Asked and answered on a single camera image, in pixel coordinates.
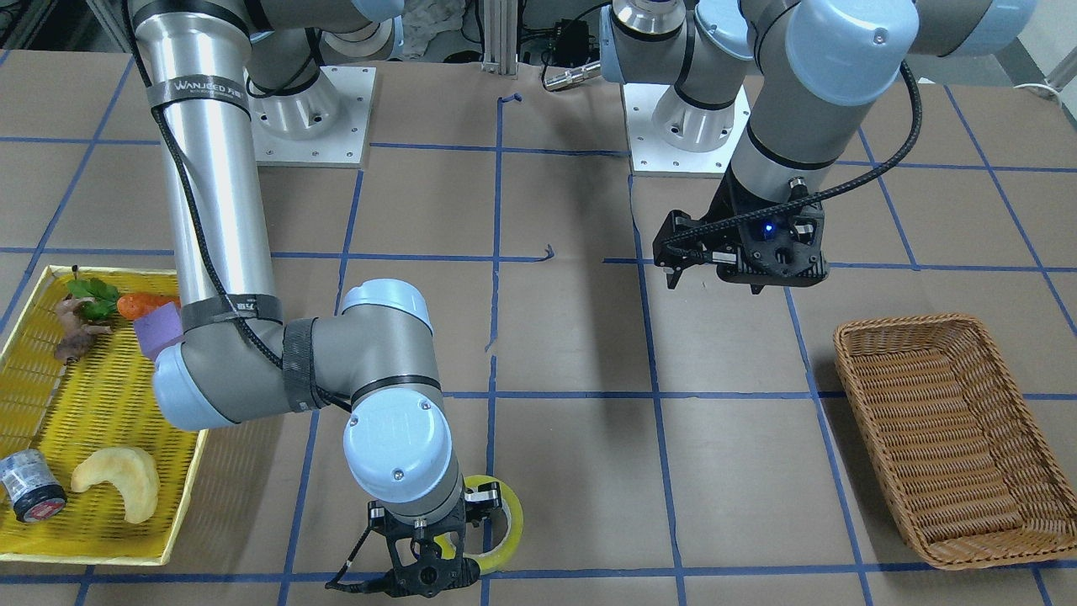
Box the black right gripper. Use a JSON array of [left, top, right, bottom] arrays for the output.
[[367, 488, 504, 598]]

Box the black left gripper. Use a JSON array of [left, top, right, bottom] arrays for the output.
[[651, 168, 830, 295]]

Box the yellow clear tape roll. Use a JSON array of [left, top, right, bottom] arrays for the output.
[[434, 475, 524, 576]]

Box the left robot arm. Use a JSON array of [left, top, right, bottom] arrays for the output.
[[599, 1, 1036, 293]]

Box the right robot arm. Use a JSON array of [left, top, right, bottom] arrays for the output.
[[120, 1, 507, 598]]

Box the pale croissant toy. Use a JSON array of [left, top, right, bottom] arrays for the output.
[[71, 446, 159, 524]]

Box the brown wicker basket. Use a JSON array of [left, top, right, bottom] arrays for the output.
[[833, 313, 1076, 569]]

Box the purple foam cube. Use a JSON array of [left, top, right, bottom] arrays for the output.
[[132, 304, 184, 361]]

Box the orange toy carrot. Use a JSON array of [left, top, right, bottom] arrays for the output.
[[115, 292, 182, 321]]

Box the yellow woven tray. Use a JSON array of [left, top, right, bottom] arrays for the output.
[[1, 265, 252, 566]]

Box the small black labelled can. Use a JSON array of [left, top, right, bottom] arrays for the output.
[[1, 449, 68, 524]]

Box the brown toy animal figure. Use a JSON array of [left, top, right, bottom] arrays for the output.
[[53, 296, 113, 364]]

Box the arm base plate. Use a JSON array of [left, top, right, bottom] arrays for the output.
[[623, 83, 751, 178], [250, 66, 377, 169]]

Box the aluminium frame post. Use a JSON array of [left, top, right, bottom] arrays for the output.
[[480, 0, 519, 79]]

